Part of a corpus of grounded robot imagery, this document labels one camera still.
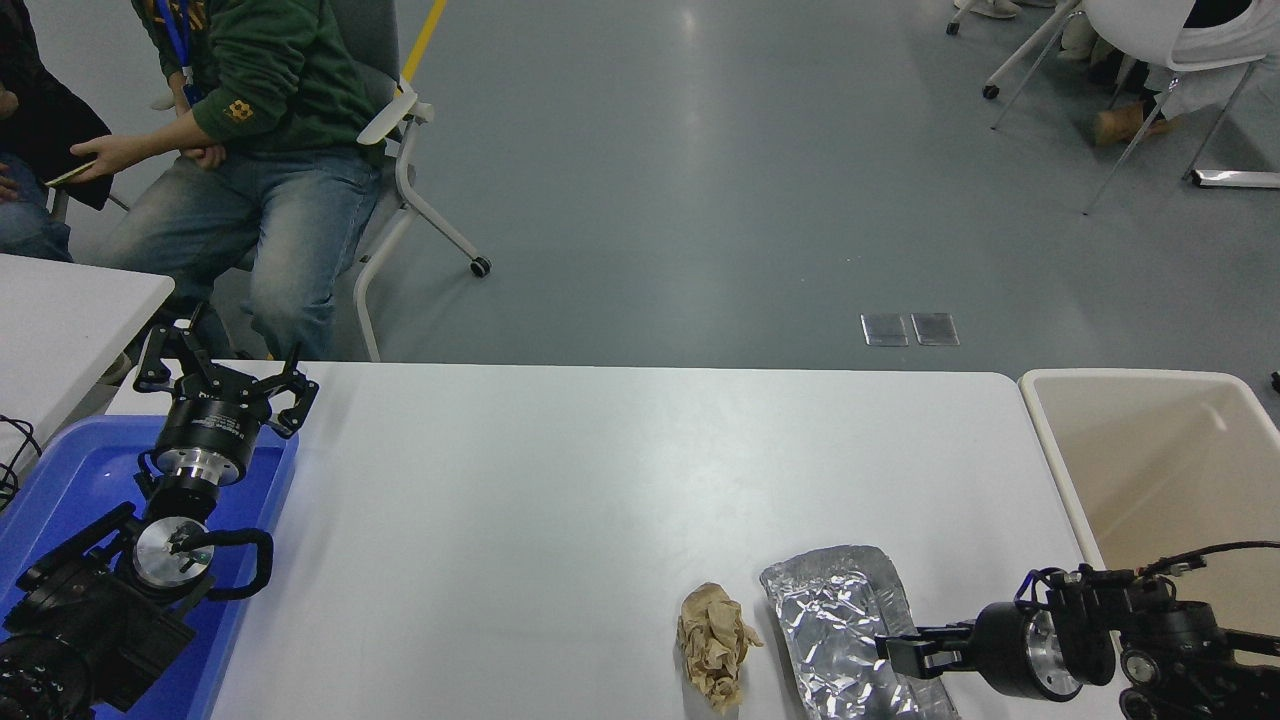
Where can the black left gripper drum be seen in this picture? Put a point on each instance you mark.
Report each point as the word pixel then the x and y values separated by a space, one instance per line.
pixel 205 425

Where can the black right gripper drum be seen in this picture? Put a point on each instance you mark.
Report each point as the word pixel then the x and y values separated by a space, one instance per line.
pixel 1003 650

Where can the silver foil tray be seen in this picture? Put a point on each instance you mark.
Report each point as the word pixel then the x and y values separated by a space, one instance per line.
pixel 820 620

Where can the yellow smartphone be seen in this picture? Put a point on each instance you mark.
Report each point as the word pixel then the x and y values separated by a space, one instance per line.
pixel 70 175

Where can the tan paper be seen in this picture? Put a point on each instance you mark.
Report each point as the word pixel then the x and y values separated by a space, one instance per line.
pixel 715 640

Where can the person's right hand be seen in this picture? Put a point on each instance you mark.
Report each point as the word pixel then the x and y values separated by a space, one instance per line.
pixel 203 157

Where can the person's left hand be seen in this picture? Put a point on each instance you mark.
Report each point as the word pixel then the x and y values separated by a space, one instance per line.
pixel 112 155

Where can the person's hand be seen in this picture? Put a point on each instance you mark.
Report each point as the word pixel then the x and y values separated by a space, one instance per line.
pixel 8 186

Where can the white side table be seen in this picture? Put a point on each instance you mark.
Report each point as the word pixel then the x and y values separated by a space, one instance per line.
pixel 60 320

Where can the blue plastic tray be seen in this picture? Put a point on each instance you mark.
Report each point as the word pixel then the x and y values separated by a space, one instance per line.
pixel 70 470

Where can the person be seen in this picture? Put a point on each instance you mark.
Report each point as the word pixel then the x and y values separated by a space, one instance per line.
pixel 40 130
pixel 290 220
pixel 1125 122

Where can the large pale plastic bin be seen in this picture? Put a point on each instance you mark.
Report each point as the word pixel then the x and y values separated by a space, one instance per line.
pixel 1150 470

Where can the white wheeled office chair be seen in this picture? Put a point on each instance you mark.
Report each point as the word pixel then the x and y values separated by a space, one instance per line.
pixel 405 180

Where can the silver floor plate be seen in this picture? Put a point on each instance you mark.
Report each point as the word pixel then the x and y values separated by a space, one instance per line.
pixel 935 328
pixel 884 330

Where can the silver floor bar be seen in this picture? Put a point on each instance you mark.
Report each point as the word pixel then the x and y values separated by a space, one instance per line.
pixel 1235 178

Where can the white wheeled table leg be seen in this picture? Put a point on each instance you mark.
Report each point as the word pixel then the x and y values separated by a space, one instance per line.
pixel 990 91

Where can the white shell chair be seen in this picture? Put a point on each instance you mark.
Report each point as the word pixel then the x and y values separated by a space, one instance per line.
pixel 1130 25

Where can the person's white shoe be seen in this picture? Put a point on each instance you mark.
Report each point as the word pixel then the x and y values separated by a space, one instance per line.
pixel 990 8

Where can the grey chair frame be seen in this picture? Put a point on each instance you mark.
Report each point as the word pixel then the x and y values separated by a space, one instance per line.
pixel 58 205

